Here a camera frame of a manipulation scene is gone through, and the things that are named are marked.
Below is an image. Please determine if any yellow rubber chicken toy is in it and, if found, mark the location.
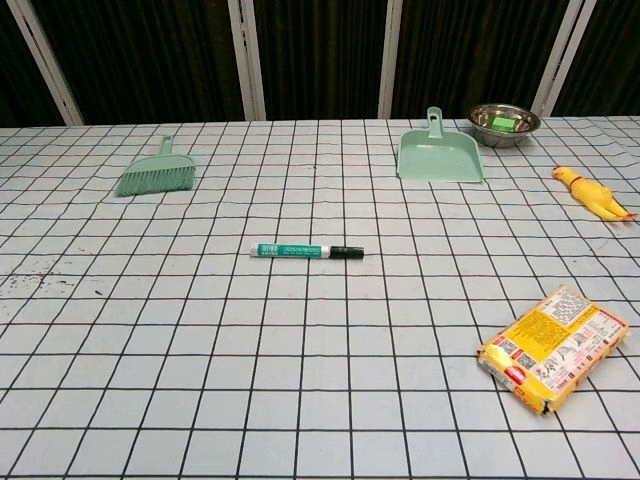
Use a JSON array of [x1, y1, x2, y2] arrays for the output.
[[551, 165, 639, 222]]

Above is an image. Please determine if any green white marker body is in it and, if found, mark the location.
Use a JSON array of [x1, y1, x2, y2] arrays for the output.
[[249, 242, 332, 260]]

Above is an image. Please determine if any white black checkered tablecloth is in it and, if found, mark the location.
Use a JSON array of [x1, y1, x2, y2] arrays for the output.
[[0, 117, 640, 480]]

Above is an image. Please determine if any green plastic dustpan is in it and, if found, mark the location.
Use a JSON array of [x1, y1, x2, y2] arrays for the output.
[[396, 106, 485, 185]]

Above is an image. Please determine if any yellow snack packet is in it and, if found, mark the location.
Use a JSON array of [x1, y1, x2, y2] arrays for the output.
[[475, 284, 630, 416]]

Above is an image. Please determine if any black marker cap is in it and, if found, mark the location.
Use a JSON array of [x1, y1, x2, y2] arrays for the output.
[[328, 245, 366, 262]]

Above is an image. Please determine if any green hand brush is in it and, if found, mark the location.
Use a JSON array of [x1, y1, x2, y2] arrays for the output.
[[114, 134, 196, 198]]

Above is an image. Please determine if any stainless steel bowl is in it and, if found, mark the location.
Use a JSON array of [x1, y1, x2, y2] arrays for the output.
[[467, 103, 543, 149]]

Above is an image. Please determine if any white metal frame post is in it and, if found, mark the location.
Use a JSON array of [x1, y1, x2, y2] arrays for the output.
[[377, 0, 404, 120], [531, 0, 599, 118], [227, 0, 267, 122], [7, 0, 84, 126]]

